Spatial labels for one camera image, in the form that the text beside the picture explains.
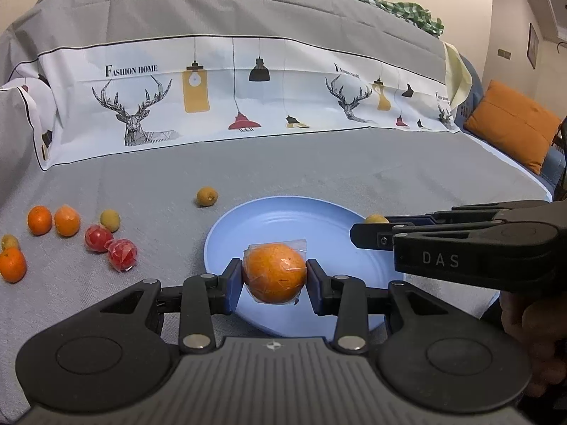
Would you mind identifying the yellow-green fruit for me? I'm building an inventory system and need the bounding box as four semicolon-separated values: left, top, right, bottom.
1;234;20;250
99;209;121;233
195;186;218;207
364;214;389;223

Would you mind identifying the plastic large orange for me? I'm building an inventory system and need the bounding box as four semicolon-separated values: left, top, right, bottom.
243;239;308;305

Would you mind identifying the red tomato front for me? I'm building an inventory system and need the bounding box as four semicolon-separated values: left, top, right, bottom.
106;239;137;272

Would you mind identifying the red tomato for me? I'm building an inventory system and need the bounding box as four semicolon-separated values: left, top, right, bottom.
106;239;137;272
84;225;113;253

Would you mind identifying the red tomato back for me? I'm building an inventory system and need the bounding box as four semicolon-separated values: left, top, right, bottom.
84;225;113;253

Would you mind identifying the bare orange mandarin back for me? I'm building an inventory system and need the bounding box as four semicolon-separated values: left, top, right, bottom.
27;205;53;236

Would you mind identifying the bare orange mandarin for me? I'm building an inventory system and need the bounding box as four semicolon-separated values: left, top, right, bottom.
27;205;53;236
0;248;27;284

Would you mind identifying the bare orange mandarin front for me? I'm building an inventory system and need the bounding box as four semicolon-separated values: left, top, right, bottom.
0;248;27;284

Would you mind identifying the person right hand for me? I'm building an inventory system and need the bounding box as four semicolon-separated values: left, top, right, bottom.
499;292;566;397

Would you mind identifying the blue plastic plate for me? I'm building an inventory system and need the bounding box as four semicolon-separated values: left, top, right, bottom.
204;196;405;340

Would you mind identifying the orange cushion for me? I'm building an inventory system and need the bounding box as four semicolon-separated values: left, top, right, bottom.
464;80;562;175

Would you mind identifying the cream yellow cloth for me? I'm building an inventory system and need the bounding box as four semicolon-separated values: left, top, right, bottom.
443;41;473;111

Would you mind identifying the grey printed sofa cover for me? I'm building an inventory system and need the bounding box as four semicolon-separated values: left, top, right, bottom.
1;0;549;422

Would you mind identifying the wall switch plate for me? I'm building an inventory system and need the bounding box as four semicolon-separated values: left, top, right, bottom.
497;49;511;60

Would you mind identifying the framed wall picture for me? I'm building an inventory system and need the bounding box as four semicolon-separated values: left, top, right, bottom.
527;23;539;69

